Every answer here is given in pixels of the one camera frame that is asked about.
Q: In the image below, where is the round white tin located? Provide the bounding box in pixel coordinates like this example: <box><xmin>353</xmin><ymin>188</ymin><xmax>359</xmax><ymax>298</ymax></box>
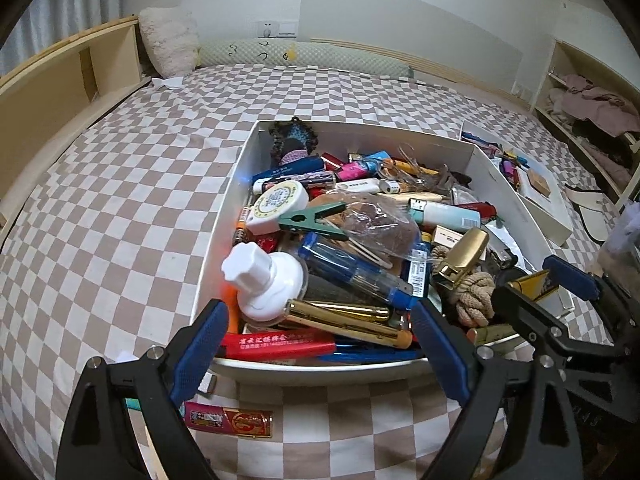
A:
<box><xmin>245</xmin><ymin>180</ymin><xmax>309</xmax><ymax>236</ymax></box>

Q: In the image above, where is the shallow white box lid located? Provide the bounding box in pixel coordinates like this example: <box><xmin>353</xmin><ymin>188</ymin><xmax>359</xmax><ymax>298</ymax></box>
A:
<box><xmin>460</xmin><ymin>120</ymin><xmax>573</xmax><ymax>246</ymax></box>

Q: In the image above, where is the small wooden block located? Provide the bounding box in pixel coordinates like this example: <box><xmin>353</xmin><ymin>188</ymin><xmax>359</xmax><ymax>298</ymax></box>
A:
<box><xmin>527</xmin><ymin>169</ymin><xmax>551</xmax><ymax>198</ymax></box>

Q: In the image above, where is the blue transparent lighter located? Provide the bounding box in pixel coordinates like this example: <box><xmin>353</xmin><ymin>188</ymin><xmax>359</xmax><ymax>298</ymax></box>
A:
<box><xmin>297</xmin><ymin>233</ymin><xmax>416</xmax><ymax>311</ymax></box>

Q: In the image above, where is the gold metal tube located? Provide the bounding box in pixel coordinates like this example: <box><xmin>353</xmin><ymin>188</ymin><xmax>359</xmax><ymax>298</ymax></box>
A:
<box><xmin>283</xmin><ymin>300</ymin><xmax>413</xmax><ymax>349</ymax></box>

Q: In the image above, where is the clear plastic bag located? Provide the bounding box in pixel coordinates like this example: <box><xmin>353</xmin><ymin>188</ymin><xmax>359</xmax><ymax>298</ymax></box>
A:
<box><xmin>308</xmin><ymin>191</ymin><xmax>420</xmax><ymax>258</ymax></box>

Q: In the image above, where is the pink gold lighter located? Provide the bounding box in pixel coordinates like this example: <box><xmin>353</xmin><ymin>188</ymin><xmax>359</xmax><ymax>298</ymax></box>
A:
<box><xmin>182</xmin><ymin>402</ymin><xmax>272</xmax><ymax>438</ymax></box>

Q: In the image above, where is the checkered bed sheet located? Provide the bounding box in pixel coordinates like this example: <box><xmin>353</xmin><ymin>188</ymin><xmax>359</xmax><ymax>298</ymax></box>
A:
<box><xmin>1</xmin><ymin>65</ymin><xmax>596</xmax><ymax>479</ymax></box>

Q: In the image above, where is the wooden clothes shelf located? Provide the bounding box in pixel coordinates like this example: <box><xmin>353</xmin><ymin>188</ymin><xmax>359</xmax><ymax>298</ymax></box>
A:
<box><xmin>533</xmin><ymin>40</ymin><xmax>639</xmax><ymax>209</ymax></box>

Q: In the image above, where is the red printed lighter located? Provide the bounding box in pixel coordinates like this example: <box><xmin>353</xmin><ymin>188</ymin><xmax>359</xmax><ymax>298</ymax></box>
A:
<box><xmin>216</xmin><ymin>328</ymin><xmax>336</xmax><ymax>362</ymax></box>

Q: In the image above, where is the large white shoe box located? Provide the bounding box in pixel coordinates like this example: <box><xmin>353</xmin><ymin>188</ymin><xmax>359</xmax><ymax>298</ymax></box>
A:
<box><xmin>191</xmin><ymin>122</ymin><xmax>553</xmax><ymax>387</ymax></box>

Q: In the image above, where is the green clothes peg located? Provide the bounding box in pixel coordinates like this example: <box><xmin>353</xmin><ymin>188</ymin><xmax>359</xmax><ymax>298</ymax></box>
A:
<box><xmin>278</xmin><ymin>202</ymin><xmax>348</xmax><ymax>242</ymax></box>

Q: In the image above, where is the white cap bottle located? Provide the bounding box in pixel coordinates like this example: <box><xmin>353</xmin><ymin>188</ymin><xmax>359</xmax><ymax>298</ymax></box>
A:
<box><xmin>221</xmin><ymin>242</ymin><xmax>308</xmax><ymax>326</ymax></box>

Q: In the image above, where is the long green bolster pillow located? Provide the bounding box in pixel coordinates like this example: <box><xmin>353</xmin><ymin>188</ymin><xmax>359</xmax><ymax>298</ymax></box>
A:
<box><xmin>198</xmin><ymin>38</ymin><xmax>413</xmax><ymax>78</ymax></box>

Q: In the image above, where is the white fluffy pillow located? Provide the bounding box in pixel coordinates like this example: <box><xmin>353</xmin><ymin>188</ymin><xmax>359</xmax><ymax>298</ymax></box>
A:
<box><xmin>138</xmin><ymin>6</ymin><xmax>200</xmax><ymax>78</ymax></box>

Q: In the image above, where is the grey window curtain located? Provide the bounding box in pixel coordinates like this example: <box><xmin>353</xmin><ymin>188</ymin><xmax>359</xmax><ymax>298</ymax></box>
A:
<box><xmin>1</xmin><ymin>0</ymin><xmax>124</xmax><ymax>76</ymax></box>

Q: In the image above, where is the beige rope knot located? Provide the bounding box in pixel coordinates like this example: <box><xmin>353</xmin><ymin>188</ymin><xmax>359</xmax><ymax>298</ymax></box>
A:
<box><xmin>431</xmin><ymin>246</ymin><xmax>496</xmax><ymax>328</ymax></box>

